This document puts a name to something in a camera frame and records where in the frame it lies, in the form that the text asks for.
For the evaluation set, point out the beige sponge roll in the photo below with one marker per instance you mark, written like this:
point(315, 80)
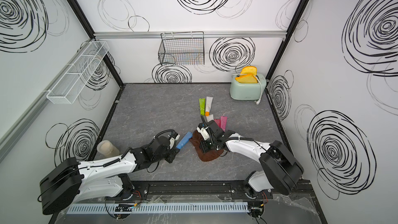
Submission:
point(107, 149)

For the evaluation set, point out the crimson pink toothpaste tube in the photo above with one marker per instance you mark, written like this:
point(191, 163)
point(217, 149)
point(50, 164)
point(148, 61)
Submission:
point(218, 122)

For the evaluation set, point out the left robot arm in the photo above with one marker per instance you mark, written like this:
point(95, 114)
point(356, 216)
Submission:
point(73, 181)

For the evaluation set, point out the mint green toaster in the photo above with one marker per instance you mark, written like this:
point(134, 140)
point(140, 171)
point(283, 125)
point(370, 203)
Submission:
point(247, 92)

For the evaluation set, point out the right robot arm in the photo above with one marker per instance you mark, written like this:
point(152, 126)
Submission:
point(280, 169)

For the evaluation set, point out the yellow toast slice front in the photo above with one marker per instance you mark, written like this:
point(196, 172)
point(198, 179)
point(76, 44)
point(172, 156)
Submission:
point(246, 79)

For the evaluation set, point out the yellow toast slice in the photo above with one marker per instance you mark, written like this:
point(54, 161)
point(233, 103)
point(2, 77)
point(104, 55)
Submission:
point(246, 79)
point(249, 70)

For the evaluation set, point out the white wire wall basket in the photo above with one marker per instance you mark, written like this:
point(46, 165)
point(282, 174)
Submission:
point(88, 70)

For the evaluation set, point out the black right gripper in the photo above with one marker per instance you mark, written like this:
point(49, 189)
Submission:
point(205, 149)

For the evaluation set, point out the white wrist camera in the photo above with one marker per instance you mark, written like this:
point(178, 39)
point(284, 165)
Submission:
point(203, 131)
point(173, 137)

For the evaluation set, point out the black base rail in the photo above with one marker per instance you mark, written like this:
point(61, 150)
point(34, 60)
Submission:
point(186, 189)

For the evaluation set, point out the white pink-cap toothpaste tube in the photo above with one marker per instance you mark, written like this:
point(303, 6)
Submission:
point(209, 118)

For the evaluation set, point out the green toothpaste tube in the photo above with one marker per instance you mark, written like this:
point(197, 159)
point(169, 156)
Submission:
point(202, 103)

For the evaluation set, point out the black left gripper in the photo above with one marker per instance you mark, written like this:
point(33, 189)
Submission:
point(174, 153)

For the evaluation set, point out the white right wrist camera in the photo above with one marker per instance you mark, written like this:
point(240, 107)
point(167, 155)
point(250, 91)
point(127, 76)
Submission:
point(203, 131)

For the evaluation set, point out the black wire wall basket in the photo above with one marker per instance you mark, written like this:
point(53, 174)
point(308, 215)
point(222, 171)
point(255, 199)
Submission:
point(182, 48)

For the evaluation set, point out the grey slotted cable duct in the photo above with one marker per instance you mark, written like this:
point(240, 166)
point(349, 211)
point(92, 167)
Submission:
point(159, 208)

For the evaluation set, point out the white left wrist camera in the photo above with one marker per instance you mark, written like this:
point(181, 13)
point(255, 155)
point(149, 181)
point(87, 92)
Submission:
point(173, 137)

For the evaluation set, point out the magenta toothpaste tube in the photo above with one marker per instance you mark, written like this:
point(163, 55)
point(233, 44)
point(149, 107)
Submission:
point(223, 122)

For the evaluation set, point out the brown cloth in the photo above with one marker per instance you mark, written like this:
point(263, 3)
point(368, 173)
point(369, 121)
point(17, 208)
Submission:
point(203, 156)

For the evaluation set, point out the yellow toast slice back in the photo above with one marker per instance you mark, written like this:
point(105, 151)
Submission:
point(249, 70)

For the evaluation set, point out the blue toothpaste tube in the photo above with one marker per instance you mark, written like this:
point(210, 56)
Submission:
point(184, 140)

